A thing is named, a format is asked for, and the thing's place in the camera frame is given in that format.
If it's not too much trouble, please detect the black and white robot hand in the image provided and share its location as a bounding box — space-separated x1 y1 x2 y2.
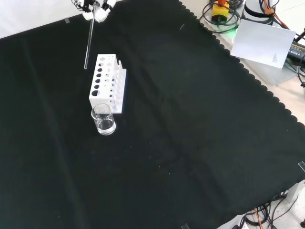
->
72 0 117 23

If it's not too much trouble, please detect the white test tube rack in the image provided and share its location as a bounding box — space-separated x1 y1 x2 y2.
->
88 53 128 114

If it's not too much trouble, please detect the clear glass beaker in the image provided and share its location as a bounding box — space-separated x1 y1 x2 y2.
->
91 103 117 136

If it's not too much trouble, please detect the yellow stop button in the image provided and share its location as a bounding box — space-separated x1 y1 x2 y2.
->
211 0 231 24

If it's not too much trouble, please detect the black bench cloth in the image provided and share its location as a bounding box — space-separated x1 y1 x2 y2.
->
0 0 305 229

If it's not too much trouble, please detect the black power supply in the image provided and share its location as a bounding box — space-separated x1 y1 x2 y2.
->
286 39 305 61

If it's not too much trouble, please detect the orange cable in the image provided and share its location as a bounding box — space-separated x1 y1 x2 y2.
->
254 207 264 229

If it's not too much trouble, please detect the black cable bundle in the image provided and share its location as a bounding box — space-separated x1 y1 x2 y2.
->
240 195 305 229

